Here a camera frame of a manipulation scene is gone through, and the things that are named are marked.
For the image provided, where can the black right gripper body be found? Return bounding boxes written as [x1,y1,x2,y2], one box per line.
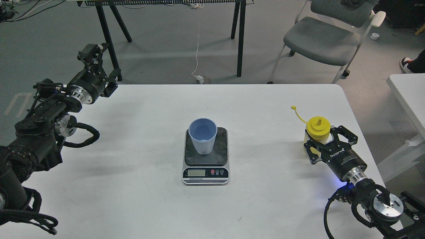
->
[319,141,367,183]

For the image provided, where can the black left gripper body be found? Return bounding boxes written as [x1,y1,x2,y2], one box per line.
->
[66,70,106,104]

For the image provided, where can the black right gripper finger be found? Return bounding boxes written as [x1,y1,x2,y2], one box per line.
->
[328,125,358,151]
[303,134,327,165]

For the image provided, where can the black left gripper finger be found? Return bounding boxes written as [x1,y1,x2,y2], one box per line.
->
[100,68,121,97]
[77,43,109,78]

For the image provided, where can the yellow squeeze bottle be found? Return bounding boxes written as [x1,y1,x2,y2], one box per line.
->
[291,106,331,144]

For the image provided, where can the blue plastic cup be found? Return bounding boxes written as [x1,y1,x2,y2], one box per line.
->
[188,118,218,155]

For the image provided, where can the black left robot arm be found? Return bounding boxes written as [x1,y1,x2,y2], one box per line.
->
[0,43,121,235]

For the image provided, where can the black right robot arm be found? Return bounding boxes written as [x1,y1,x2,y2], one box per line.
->
[304,125,425,239]

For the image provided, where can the digital kitchen scale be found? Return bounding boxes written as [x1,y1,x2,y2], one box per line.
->
[182,127,230,186]

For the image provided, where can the white side table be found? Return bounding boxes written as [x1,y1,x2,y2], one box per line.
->
[377,74,425,182]

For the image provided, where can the person's shoe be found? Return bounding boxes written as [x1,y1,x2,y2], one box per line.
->
[399,57,413,74]

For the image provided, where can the grey office chair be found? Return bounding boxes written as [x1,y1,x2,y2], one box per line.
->
[283,0,386,84]

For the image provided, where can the small white spool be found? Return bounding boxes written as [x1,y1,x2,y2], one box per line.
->
[370,33,380,40]

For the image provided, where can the black trestle table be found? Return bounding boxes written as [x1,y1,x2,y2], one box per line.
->
[76,0,247,77]

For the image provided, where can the white charger with cable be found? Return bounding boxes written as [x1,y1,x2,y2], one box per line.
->
[189,3,205,84]

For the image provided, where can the cables on floor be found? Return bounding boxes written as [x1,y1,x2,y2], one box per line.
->
[0,0,63,23]

